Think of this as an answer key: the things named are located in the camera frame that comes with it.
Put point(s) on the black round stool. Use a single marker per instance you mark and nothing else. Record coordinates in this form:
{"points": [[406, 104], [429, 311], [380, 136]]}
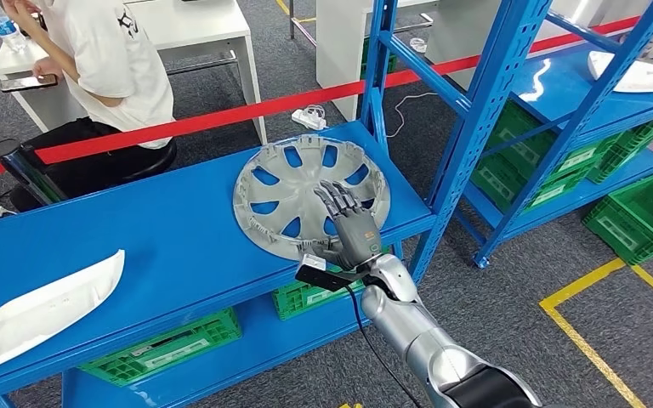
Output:
{"points": [[157, 163]]}

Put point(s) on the clear water bottle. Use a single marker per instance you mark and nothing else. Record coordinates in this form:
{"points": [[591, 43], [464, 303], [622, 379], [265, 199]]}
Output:
{"points": [[5, 28]]}

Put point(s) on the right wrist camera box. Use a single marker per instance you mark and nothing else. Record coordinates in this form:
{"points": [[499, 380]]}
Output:
{"points": [[312, 263]]}

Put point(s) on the red barrier belt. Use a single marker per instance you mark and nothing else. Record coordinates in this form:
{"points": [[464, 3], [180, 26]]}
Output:
{"points": [[202, 121]]}

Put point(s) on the white desk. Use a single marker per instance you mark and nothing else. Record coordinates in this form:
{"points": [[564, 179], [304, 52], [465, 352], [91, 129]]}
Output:
{"points": [[338, 56], [456, 34], [191, 22]]}

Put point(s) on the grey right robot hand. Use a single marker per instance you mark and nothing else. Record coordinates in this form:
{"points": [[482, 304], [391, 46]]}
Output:
{"points": [[357, 236]]}

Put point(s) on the yellow floor tape line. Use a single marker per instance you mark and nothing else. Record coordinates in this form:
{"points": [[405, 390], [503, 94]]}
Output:
{"points": [[284, 7]]}

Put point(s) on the blue metal shelf rack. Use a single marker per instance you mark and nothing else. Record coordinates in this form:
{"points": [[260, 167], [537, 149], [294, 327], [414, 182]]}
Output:
{"points": [[557, 84], [152, 236]]}

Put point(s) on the person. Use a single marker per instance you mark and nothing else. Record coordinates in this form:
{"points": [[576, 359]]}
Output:
{"points": [[107, 67]]}

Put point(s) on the smartphone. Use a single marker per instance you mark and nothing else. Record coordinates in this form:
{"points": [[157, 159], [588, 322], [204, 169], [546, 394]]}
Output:
{"points": [[28, 83]]}

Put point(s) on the black stanchion post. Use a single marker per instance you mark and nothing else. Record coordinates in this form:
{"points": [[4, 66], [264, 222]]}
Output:
{"points": [[28, 169]]}

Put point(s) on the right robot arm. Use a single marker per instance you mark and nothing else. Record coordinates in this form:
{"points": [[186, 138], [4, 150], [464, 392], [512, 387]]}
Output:
{"points": [[411, 338]]}

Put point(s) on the white curved plastic part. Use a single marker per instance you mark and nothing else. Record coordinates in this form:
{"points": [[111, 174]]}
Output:
{"points": [[642, 81], [39, 315]]}

